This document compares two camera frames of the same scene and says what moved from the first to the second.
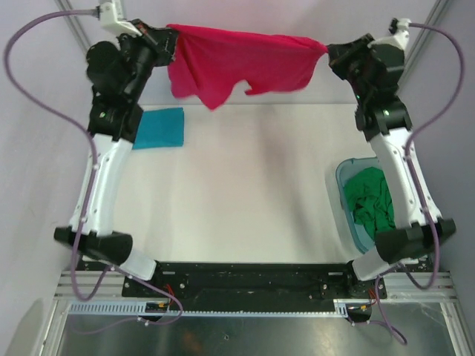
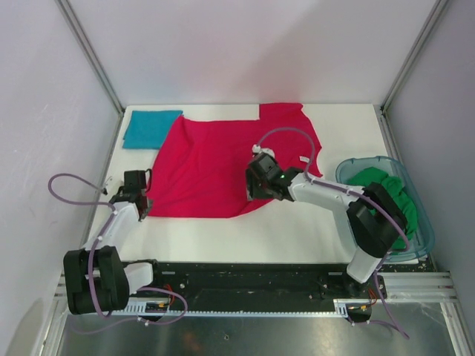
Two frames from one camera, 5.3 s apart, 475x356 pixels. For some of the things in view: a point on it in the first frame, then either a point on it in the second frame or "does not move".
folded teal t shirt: x=161 y=128 does not move
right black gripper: x=341 y=55 -> x=253 y=190
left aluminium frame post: x=74 y=24 does not move
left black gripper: x=159 y=41 -> x=143 y=215
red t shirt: x=206 y=61 -> x=200 y=166
